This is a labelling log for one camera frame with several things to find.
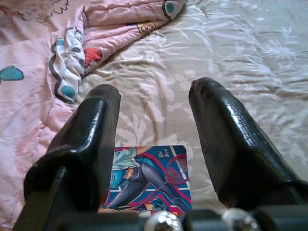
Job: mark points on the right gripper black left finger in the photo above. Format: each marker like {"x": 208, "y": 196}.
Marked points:
{"x": 91, "y": 134}

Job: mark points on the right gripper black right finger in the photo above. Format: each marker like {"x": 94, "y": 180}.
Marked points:
{"x": 235, "y": 149}

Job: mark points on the pink cartoon print quilt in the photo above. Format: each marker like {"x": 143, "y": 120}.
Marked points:
{"x": 29, "y": 108}

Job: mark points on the bed with beige floral sheet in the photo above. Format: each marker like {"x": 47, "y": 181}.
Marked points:
{"x": 240, "y": 60}

